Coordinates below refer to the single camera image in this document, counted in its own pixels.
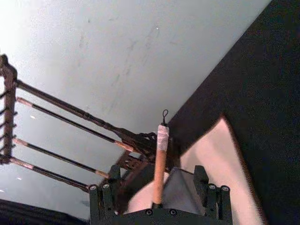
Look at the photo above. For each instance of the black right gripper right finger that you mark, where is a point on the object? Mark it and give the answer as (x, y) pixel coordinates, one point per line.
(216, 201)

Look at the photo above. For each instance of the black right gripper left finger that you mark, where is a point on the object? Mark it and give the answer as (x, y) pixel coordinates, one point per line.
(106, 201)

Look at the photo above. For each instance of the black table cloth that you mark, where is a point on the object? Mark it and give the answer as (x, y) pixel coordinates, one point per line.
(269, 93)

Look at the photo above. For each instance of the black rack with steel bars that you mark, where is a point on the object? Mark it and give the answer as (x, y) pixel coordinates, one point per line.
(10, 77)

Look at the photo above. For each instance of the plain pale wall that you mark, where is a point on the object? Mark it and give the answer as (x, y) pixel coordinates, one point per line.
(105, 58)

